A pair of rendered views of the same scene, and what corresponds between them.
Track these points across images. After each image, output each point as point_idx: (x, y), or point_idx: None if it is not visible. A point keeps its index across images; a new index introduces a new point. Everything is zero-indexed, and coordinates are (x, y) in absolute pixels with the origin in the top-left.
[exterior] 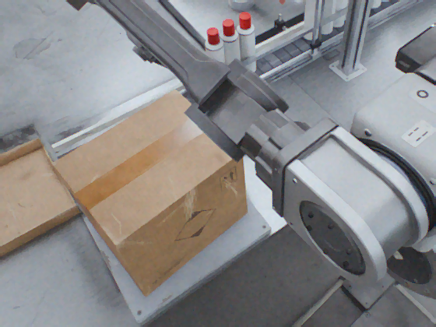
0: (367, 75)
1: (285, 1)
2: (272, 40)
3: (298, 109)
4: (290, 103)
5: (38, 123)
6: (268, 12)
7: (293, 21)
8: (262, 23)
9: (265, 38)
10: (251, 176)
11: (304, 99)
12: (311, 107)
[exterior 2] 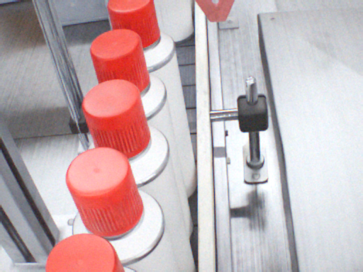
0: None
1: (203, 11)
2: (196, 65)
3: (40, 105)
4: (64, 100)
5: None
6: (347, 139)
7: (286, 200)
8: (308, 109)
9: (274, 123)
10: (13, 15)
11: (49, 123)
12: (23, 123)
